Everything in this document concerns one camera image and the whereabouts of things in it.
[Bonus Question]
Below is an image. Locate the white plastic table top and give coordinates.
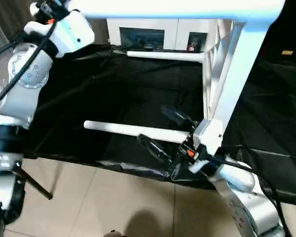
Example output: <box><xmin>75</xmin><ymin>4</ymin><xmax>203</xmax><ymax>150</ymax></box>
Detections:
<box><xmin>201</xmin><ymin>0</ymin><xmax>287</xmax><ymax>124</ymax></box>

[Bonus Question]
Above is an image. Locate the black mat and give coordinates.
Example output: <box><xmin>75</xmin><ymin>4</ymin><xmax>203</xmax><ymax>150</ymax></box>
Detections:
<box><xmin>22</xmin><ymin>43</ymin><xmax>296</xmax><ymax>205</ymax></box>

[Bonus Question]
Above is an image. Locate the white cabinet with glass doors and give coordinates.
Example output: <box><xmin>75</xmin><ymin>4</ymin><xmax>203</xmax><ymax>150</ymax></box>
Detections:
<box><xmin>106</xmin><ymin>18</ymin><xmax>234</xmax><ymax>53</ymax></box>

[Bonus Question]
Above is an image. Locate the black stand leg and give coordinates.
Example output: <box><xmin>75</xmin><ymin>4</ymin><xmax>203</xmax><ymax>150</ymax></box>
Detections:
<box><xmin>14</xmin><ymin>161</ymin><xmax>54</xmax><ymax>200</ymax></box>

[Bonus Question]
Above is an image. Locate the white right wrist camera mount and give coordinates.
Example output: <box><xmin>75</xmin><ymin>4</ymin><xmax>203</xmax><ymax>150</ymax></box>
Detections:
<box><xmin>188</xmin><ymin>118</ymin><xmax>224</xmax><ymax>173</ymax></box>

